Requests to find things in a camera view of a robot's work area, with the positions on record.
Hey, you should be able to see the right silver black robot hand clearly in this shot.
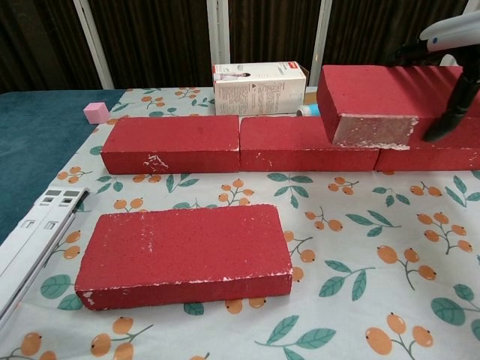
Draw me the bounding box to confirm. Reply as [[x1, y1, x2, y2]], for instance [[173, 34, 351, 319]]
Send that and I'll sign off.
[[391, 6, 480, 143]]

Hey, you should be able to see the red brick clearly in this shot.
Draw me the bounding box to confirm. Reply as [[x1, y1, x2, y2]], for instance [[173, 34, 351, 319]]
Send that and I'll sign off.
[[374, 115, 480, 173], [238, 115, 380, 173], [73, 204, 293, 312], [100, 115, 241, 176], [316, 64, 464, 151]]

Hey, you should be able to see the white product carton box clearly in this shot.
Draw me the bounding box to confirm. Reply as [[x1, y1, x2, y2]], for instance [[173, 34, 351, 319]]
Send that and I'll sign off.
[[211, 61, 311, 116]]

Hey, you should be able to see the floral print tablecloth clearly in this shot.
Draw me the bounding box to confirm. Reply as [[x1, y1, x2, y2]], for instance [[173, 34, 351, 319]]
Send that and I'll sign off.
[[0, 85, 480, 360]]

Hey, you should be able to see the small pink cube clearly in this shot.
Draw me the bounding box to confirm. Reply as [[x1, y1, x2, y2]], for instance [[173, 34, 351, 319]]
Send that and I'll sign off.
[[82, 101, 110, 125]]

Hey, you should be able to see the white folded stand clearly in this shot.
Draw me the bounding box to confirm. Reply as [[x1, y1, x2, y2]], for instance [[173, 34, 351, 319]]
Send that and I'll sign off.
[[0, 187, 91, 327]]

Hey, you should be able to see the white partition frame post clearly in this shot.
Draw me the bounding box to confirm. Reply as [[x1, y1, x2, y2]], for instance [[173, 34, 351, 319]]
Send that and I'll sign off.
[[73, 0, 113, 90], [205, 0, 231, 65], [310, 0, 334, 68]]

